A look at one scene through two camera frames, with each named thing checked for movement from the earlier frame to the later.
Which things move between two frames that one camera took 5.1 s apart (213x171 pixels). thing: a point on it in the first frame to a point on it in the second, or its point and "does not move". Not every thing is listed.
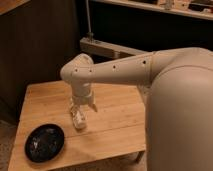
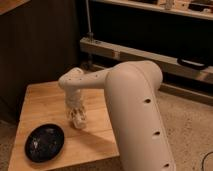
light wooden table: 117,127 does not move
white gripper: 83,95 to 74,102
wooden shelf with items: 198,8 does not move
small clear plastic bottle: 79,117 does not move
